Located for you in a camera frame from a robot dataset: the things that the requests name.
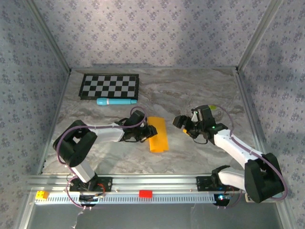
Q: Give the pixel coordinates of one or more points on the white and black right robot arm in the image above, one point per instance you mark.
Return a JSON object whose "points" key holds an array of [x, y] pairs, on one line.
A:
{"points": [[228, 143]]}

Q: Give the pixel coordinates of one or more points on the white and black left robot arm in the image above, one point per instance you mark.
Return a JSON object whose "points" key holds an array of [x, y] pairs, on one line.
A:
{"points": [[107, 134]]}

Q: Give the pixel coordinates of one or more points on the small green piece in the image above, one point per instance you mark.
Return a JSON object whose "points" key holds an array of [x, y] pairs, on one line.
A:
{"points": [[214, 108]]}

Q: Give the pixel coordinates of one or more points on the light blue cylinder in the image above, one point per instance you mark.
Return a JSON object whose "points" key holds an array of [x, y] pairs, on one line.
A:
{"points": [[116, 101]]}

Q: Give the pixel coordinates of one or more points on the black and white chessboard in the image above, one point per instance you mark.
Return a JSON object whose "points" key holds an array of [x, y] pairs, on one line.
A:
{"points": [[109, 87]]}

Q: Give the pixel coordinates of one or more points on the red block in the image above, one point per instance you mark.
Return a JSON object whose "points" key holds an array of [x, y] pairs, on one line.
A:
{"points": [[145, 193]]}

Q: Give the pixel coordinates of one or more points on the black controller board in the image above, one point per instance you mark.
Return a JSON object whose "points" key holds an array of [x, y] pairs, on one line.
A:
{"points": [[89, 201], [222, 201]]}

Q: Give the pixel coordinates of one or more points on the grey metal panel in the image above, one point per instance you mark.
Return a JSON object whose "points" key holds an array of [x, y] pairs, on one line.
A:
{"points": [[143, 217]]}

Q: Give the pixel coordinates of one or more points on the yellow block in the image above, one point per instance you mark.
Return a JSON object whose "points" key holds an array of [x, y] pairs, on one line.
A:
{"points": [[41, 195]]}

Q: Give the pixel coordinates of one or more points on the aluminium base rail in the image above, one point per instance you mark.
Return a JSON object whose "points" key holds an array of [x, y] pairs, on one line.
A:
{"points": [[155, 182]]}

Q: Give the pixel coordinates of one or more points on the aluminium side rail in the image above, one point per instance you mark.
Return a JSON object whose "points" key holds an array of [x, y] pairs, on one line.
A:
{"points": [[246, 102], [61, 102]]}

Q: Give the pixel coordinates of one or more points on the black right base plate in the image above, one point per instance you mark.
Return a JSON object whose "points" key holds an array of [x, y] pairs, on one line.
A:
{"points": [[202, 183]]}

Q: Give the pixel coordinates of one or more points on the aluminium back rail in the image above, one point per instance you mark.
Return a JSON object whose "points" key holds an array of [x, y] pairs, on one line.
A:
{"points": [[155, 66]]}

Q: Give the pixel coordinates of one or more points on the aluminium frame post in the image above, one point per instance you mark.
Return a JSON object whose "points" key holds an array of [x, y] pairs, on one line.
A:
{"points": [[258, 35], [50, 35]]}

